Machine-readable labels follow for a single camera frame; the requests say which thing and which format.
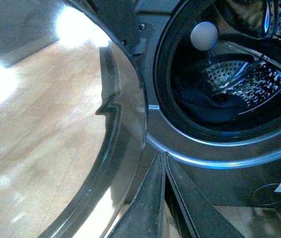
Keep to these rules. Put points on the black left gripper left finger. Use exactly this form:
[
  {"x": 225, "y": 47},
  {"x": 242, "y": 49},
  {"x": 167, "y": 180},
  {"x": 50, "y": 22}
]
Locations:
[{"x": 144, "y": 217}]

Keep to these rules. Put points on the dark grey washing machine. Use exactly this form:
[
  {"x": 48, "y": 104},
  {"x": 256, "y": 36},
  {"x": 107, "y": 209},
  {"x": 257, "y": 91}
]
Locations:
[{"x": 232, "y": 165}]

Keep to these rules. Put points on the washing machine glass door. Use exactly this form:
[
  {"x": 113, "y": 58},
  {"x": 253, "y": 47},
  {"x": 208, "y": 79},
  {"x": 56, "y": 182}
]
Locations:
[{"x": 72, "y": 116}]

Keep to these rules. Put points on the navy blue mesh garment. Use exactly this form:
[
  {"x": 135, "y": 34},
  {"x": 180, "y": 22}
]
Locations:
[{"x": 237, "y": 81}]

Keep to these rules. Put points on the grey laundry ball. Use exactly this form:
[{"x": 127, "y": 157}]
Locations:
[{"x": 204, "y": 36}]

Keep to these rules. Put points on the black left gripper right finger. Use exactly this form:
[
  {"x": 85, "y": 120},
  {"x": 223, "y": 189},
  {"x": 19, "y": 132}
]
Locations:
[{"x": 201, "y": 218}]

